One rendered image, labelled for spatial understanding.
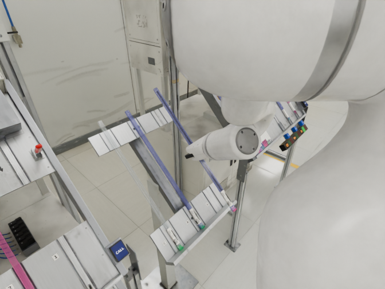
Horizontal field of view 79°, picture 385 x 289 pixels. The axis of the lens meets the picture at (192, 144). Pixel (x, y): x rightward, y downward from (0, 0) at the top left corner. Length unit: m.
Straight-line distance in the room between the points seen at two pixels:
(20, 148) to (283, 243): 0.80
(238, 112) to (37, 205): 1.07
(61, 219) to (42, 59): 1.64
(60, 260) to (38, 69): 1.95
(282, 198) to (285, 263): 0.04
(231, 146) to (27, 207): 1.03
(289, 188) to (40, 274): 0.73
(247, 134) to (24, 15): 2.17
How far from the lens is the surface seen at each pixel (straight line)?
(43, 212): 1.26
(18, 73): 0.96
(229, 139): 0.53
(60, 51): 2.56
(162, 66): 1.43
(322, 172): 0.18
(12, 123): 0.84
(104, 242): 0.82
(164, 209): 1.03
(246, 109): 0.42
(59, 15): 2.55
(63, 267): 0.82
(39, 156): 0.86
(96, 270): 0.83
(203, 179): 1.56
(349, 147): 0.19
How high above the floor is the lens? 1.44
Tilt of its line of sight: 34 degrees down
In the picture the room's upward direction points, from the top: straight up
